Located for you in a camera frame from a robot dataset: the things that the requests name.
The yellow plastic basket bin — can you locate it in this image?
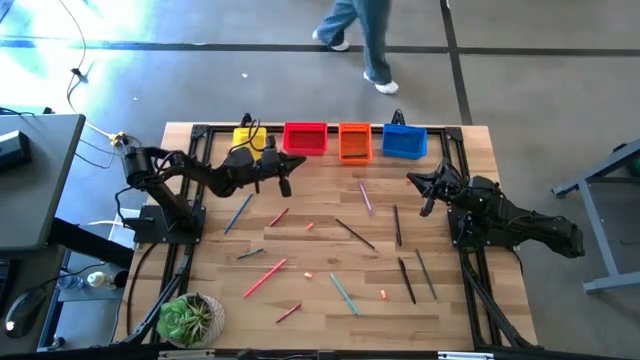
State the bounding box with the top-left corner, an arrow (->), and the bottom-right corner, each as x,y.
232,127 -> 268,162

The grey pencil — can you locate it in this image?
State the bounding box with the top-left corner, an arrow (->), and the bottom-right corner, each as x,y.
414,248 -> 440,303

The black pen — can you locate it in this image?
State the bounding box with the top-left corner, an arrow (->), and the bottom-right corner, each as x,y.
397,256 -> 417,305
392,203 -> 403,248
334,218 -> 377,251

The black computer mouse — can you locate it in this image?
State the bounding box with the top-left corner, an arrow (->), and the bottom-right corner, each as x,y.
3,287 -> 49,339

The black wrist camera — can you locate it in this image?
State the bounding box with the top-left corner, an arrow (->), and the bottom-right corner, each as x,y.
439,160 -> 466,185
228,147 -> 255,171

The silver extrusion bar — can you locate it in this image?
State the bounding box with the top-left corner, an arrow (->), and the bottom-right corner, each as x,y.
158,349 -> 216,360
437,351 -> 495,360

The red crayon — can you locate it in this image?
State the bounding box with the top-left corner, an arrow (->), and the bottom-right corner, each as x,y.
274,302 -> 303,325
268,207 -> 290,228

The blue pencil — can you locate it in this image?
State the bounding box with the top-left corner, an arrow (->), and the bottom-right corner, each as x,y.
223,192 -> 254,235

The orange plastic basket bin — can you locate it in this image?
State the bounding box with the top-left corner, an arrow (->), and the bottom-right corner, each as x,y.
338,122 -> 374,165

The blue plastic basket bin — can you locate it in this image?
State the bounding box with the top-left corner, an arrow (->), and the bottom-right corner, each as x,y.
382,123 -> 429,161

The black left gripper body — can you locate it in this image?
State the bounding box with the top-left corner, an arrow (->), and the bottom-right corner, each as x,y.
249,133 -> 294,198

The black box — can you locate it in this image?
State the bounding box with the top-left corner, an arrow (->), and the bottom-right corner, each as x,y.
0,130 -> 33,172

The purple pen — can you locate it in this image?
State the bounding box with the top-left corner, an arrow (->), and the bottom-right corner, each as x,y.
358,180 -> 375,218

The yellow power cable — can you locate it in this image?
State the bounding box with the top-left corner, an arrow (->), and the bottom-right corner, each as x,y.
57,0 -> 129,147

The green succulent in woven pot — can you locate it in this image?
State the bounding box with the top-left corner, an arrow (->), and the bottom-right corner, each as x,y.
155,292 -> 226,349

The grey metal table frame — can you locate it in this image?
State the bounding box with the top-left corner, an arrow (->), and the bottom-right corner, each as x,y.
552,139 -> 640,294

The grey desk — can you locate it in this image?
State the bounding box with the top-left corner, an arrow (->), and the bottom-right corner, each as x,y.
0,113 -> 87,252

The small white bottle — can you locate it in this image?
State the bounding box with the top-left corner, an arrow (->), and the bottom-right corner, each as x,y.
86,271 -> 117,290

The black desk leg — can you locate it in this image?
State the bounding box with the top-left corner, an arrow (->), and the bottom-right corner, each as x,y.
47,217 -> 136,270

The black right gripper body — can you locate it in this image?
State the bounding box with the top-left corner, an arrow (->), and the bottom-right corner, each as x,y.
418,158 -> 469,219

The person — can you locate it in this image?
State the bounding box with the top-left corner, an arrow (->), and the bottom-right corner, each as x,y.
312,0 -> 400,95

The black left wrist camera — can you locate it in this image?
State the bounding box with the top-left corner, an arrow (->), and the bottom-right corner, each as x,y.
228,147 -> 255,171

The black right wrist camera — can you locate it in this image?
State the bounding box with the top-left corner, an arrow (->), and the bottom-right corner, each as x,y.
439,160 -> 466,185

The red plastic basket bin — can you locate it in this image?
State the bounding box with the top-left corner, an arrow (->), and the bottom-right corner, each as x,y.
282,122 -> 329,157

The teal pen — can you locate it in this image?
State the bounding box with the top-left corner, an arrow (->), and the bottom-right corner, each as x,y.
329,272 -> 360,317

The clear water bottle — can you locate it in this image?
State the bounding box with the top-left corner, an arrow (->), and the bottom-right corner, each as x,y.
56,274 -> 86,291

